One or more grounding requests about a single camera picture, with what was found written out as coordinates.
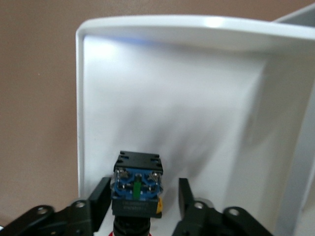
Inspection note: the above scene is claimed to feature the white plastic drawer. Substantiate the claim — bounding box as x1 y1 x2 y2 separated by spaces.
75 14 315 236

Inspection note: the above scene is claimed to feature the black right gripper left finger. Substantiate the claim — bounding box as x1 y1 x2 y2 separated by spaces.
61 176 112 236

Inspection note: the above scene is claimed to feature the red push button switch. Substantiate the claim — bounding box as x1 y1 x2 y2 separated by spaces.
110 150 164 236

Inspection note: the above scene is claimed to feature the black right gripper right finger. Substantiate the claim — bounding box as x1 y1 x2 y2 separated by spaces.
172 177 222 236

